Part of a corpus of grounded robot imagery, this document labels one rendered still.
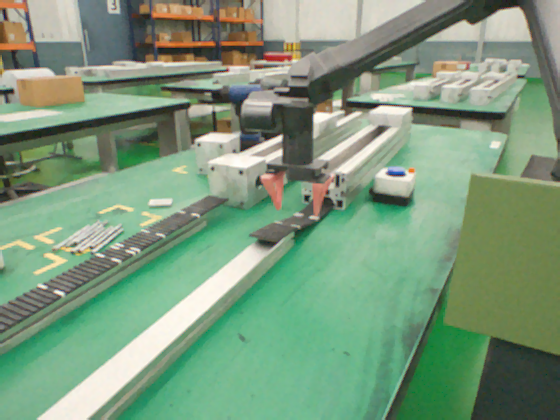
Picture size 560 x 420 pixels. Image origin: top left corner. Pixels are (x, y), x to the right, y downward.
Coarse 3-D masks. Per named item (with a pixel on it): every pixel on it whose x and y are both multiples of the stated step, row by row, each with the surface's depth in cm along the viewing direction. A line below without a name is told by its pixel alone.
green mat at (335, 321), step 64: (448, 128) 177; (64, 192) 102; (128, 192) 102; (192, 192) 102; (448, 192) 102; (64, 256) 71; (192, 256) 72; (320, 256) 72; (384, 256) 72; (448, 256) 72; (64, 320) 55; (128, 320) 55; (256, 320) 55; (320, 320) 55; (384, 320) 55; (0, 384) 45; (64, 384) 45; (192, 384) 45; (256, 384) 45; (320, 384) 45; (384, 384) 45
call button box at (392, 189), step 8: (384, 168) 100; (376, 176) 94; (384, 176) 94; (392, 176) 94; (400, 176) 93; (408, 176) 94; (376, 184) 94; (384, 184) 93; (392, 184) 93; (400, 184) 92; (408, 184) 91; (368, 192) 99; (376, 192) 95; (384, 192) 94; (392, 192) 93; (400, 192) 92; (408, 192) 92; (376, 200) 96; (384, 200) 95; (392, 200) 94; (400, 200) 93; (408, 200) 93
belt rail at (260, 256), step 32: (256, 256) 65; (224, 288) 57; (160, 320) 50; (192, 320) 50; (128, 352) 45; (160, 352) 45; (96, 384) 41; (128, 384) 41; (64, 416) 37; (96, 416) 38
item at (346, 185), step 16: (368, 128) 133; (400, 128) 136; (352, 144) 114; (368, 144) 124; (384, 144) 117; (400, 144) 141; (336, 160) 104; (352, 160) 97; (368, 160) 107; (384, 160) 121; (336, 176) 90; (352, 176) 93; (368, 176) 106; (304, 192) 94; (336, 192) 90; (352, 192) 95; (336, 208) 92
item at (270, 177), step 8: (264, 176) 78; (272, 176) 78; (280, 176) 81; (264, 184) 78; (272, 184) 78; (280, 184) 82; (272, 192) 79; (280, 192) 82; (280, 200) 82; (280, 208) 82
